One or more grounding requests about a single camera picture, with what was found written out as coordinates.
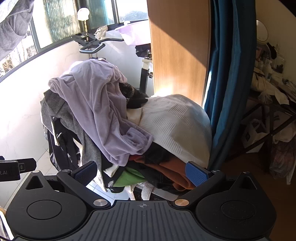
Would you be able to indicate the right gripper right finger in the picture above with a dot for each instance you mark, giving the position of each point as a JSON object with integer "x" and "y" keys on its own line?
{"x": 203, "y": 180}

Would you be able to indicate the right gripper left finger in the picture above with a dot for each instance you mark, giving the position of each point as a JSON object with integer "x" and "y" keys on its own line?
{"x": 75, "y": 183}

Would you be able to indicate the lavender ribbed pajama garment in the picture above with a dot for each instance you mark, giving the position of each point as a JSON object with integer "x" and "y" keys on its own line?
{"x": 91, "y": 89}

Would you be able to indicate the orange garment in pile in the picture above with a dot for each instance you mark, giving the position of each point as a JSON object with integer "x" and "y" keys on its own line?
{"x": 169, "y": 175}

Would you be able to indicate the green garment in pile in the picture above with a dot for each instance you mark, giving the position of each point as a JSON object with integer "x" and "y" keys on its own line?
{"x": 129, "y": 177}

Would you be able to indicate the white textured blanket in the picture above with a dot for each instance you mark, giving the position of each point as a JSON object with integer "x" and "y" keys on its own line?
{"x": 178, "y": 124}

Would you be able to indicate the blue curtain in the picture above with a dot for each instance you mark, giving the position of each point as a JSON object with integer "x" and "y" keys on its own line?
{"x": 232, "y": 58}

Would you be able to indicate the cluttered side table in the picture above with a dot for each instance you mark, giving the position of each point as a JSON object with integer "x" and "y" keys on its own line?
{"x": 270, "y": 122}

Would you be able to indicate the black knit hat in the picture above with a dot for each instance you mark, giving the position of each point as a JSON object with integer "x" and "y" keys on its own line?
{"x": 134, "y": 98}

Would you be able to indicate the black exercise bike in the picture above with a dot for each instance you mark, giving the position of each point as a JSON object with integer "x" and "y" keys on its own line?
{"x": 135, "y": 62}

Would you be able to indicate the grey hanging garment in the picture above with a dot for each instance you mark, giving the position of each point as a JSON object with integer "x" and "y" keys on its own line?
{"x": 15, "y": 19}

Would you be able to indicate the wooden wardrobe panel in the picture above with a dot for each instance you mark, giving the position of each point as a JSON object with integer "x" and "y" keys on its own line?
{"x": 180, "y": 41}

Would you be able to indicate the round vanity mirror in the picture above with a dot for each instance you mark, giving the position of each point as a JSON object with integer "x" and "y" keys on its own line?
{"x": 262, "y": 32}

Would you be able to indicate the purple plastic basin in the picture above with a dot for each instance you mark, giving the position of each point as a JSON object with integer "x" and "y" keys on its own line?
{"x": 133, "y": 34}

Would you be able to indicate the white globe lamp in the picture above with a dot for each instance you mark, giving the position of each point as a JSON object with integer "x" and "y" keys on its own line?
{"x": 83, "y": 15}

